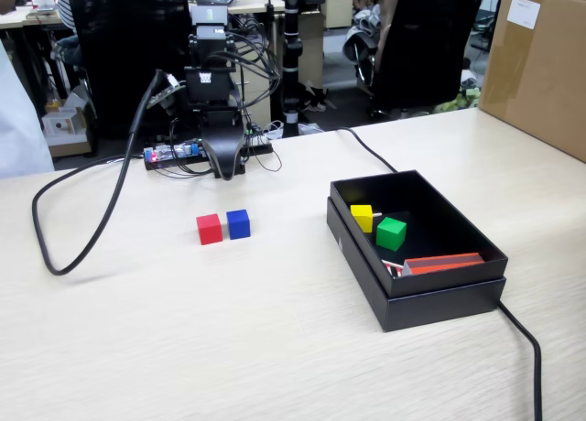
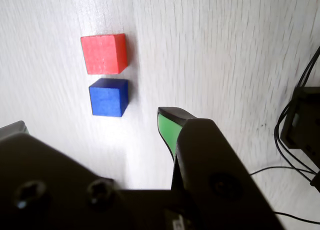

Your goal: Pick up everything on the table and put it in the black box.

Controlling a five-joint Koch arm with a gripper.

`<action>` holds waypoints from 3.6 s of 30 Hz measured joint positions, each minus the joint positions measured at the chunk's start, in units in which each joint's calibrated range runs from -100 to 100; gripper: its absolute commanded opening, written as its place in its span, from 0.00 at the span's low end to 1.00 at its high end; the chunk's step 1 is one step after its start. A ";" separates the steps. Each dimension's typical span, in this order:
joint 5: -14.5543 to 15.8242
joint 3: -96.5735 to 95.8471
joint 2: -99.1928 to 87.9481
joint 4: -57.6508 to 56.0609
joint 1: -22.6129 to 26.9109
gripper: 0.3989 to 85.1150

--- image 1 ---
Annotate thick black camera cable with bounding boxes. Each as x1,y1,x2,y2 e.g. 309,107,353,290
30,69,168,276

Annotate thin black servo wires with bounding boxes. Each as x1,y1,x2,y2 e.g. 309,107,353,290
168,16,284,179

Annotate black open box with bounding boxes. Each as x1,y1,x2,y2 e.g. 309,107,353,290
325,196,508,334

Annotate blue wooden cube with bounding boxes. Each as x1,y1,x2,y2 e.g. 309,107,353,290
226,209,252,240

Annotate person in striped shirt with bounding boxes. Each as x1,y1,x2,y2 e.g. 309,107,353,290
49,0,86,68

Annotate black chair with chrome armrest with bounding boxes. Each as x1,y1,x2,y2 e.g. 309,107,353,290
354,0,486,120

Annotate black pole with white rings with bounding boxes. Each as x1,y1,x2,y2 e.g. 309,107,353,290
279,0,306,125

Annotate large brown cardboard box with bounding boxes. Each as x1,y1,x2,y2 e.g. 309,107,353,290
478,0,586,164

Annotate person in white shirt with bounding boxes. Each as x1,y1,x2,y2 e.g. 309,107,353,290
0,0,56,179

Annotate beige cabinet panel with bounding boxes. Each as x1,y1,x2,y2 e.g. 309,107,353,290
297,11,327,91

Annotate light wooden desk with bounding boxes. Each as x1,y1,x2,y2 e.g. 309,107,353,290
187,0,353,17
0,4,70,31

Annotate orange flat box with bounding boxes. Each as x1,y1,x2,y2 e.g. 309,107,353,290
401,251,486,277

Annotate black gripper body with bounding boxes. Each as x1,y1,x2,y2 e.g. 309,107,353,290
185,67,239,141

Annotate white thin sticks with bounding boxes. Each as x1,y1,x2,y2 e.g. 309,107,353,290
381,257,405,279

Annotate green patterned cloth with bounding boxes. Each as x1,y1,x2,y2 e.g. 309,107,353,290
432,86,482,115

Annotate black and white shoes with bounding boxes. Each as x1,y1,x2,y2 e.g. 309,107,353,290
299,82,339,113

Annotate yellow wooden cube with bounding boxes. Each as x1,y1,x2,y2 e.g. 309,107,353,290
350,204,374,233

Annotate black cardboard box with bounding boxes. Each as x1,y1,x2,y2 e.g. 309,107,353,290
329,167,510,299

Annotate small white carton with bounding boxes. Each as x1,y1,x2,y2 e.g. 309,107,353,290
39,107,92,159

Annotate thick black power cable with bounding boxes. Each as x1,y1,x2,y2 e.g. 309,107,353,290
335,126,545,421

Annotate red wooden cube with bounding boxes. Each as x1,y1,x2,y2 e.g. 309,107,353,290
196,213,223,246

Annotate green wooden cube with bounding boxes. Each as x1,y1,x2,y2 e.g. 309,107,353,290
375,216,407,252

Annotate bare board wrist camera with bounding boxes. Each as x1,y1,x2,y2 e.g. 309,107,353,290
148,71,187,110

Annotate blue controller board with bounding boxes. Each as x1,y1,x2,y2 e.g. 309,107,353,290
143,139,205,165

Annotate black high-back office chair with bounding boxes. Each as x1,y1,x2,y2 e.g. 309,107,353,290
66,0,202,141

